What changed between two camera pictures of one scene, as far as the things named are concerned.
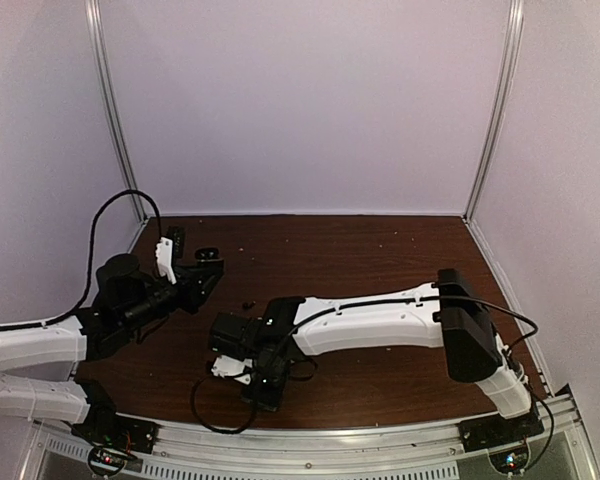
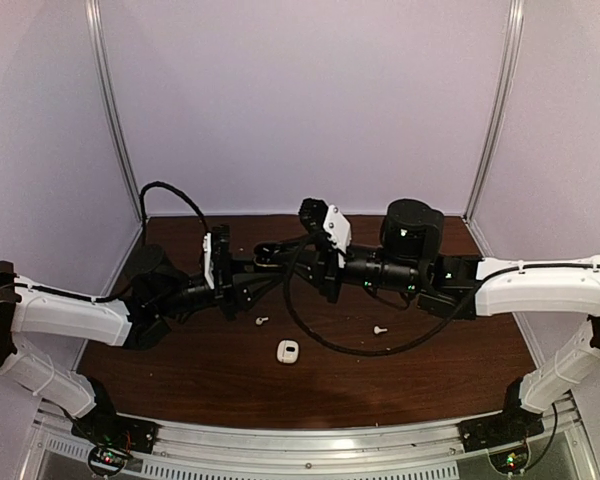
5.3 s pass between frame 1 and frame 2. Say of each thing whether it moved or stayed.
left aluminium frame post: stayed
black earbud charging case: moved
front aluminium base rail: stayed
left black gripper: moved
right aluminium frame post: stayed
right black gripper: moved
